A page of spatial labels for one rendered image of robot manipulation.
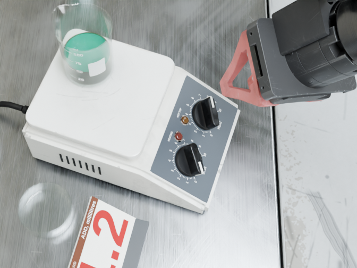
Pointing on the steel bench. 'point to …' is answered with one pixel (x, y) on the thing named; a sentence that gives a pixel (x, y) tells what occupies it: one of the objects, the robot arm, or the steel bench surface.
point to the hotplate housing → (131, 176)
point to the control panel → (173, 144)
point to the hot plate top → (105, 102)
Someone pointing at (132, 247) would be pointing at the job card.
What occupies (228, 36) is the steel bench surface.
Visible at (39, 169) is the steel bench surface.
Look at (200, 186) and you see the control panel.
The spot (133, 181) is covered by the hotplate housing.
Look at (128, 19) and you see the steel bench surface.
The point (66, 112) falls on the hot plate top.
